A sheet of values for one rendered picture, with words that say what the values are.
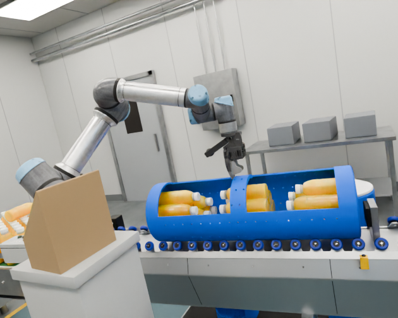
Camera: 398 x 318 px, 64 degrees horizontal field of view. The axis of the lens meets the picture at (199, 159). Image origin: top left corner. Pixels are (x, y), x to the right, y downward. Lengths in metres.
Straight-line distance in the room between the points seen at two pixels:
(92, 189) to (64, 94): 5.68
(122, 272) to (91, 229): 0.20
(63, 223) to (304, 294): 0.97
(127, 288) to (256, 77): 3.81
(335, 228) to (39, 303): 1.07
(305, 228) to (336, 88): 3.34
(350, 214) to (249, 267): 0.46
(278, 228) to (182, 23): 4.22
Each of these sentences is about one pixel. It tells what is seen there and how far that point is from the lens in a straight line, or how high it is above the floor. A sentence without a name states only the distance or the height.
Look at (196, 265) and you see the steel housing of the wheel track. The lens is 1.50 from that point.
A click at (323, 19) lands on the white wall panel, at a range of 4.54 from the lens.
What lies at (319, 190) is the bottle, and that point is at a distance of 1.34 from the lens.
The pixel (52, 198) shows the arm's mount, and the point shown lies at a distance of 1.07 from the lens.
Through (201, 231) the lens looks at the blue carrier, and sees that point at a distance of 1.40.
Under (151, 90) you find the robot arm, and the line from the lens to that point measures 1.26.
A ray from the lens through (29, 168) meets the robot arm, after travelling 1.28.
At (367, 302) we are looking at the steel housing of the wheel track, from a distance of 1.49.
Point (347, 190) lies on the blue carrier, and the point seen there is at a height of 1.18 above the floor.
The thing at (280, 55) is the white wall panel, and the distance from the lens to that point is 4.59.
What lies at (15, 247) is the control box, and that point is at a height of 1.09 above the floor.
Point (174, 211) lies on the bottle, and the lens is 1.47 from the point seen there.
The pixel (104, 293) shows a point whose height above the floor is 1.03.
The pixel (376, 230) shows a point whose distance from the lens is 1.40.
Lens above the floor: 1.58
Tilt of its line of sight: 10 degrees down
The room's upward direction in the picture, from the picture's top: 11 degrees counter-clockwise
